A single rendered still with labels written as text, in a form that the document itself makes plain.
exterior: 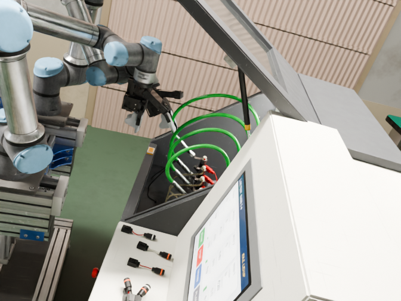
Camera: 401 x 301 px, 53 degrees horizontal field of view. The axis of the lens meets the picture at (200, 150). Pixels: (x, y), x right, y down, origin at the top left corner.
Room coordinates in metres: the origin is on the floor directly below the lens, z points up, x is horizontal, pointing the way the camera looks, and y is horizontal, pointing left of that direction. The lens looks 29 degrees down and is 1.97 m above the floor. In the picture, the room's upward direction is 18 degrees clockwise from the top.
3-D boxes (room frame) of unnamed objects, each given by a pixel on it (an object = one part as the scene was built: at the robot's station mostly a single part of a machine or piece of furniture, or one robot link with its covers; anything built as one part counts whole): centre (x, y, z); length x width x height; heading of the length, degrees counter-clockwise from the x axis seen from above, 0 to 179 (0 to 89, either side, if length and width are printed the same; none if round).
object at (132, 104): (1.33, 0.28, 1.37); 0.09 x 0.08 x 0.12; 95
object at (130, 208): (1.46, 0.21, 0.87); 0.62 x 0.04 x 0.16; 5
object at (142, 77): (1.33, 0.27, 1.45); 0.08 x 0.08 x 0.05
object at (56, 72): (1.61, 0.75, 1.20); 0.13 x 0.12 x 0.14; 151
